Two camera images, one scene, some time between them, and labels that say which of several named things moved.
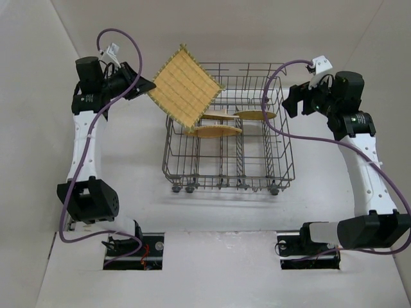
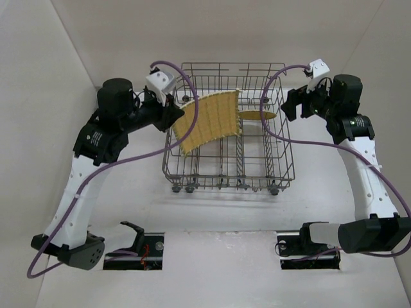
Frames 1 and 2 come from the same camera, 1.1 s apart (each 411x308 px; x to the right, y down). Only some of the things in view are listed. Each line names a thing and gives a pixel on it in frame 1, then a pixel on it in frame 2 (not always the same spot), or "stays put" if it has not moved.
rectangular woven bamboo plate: (185, 88) to (218, 117)
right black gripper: (306, 99) stays put
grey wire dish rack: (244, 140) stays put
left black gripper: (129, 81) to (166, 116)
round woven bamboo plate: (253, 115) stays put
